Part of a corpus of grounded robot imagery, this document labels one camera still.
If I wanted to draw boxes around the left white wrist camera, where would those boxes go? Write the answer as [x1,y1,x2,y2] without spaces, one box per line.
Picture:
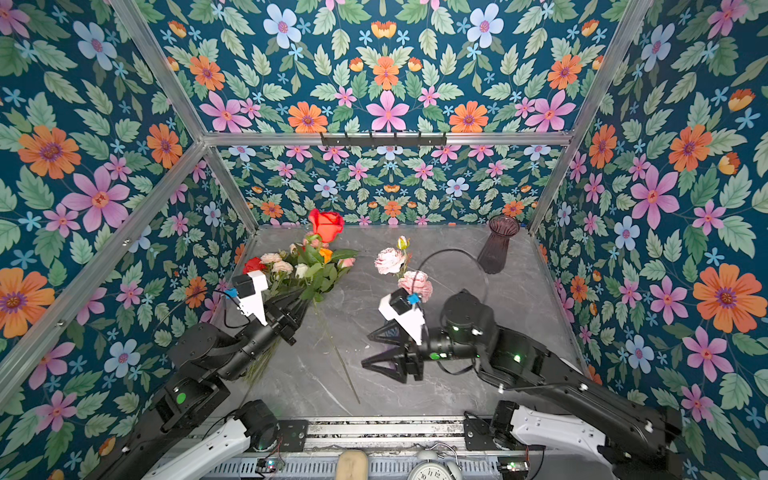
[232,270,269,326]

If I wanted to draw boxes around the white alarm clock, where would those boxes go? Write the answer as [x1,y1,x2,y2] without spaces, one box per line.
[407,450,463,480]

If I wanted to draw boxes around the dark purple glass vase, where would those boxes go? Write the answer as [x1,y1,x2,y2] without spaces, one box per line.
[478,214,520,275]

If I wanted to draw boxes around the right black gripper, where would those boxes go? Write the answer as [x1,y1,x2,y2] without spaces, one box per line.
[363,317,486,384]

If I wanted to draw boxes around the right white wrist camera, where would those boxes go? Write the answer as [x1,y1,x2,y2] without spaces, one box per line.
[378,288,426,346]

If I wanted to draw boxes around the black hook rail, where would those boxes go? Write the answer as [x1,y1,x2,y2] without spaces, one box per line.
[320,132,448,148]

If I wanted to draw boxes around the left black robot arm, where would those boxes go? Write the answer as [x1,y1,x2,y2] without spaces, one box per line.
[87,291,310,479]

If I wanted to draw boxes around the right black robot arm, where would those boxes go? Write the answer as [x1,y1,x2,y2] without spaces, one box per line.
[361,288,684,479]

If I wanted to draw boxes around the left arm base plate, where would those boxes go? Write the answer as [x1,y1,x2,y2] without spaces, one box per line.
[246,420,310,454]

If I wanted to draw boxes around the aluminium mounting rail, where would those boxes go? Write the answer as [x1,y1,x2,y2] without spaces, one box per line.
[155,416,631,457]

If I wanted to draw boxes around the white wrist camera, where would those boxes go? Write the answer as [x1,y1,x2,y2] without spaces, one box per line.
[232,270,269,326]
[378,288,426,346]

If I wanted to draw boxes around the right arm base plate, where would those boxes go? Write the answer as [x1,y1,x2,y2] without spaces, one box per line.
[463,411,517,451]

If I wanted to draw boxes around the pink peony flower stem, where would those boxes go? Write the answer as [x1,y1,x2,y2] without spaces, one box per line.
[374,236,433,302]

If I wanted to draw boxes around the mixed flower bunch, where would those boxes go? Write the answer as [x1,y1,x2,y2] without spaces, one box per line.
[244,239,319,311]

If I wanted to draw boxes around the beige wooden handle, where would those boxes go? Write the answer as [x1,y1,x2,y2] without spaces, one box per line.
[335,450,369,480]

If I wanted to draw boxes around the red rose stem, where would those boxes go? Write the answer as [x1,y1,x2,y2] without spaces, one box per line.
[295,208,358,319]

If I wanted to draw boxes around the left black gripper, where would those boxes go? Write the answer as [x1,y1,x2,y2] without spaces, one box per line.
[215,283,318,385]

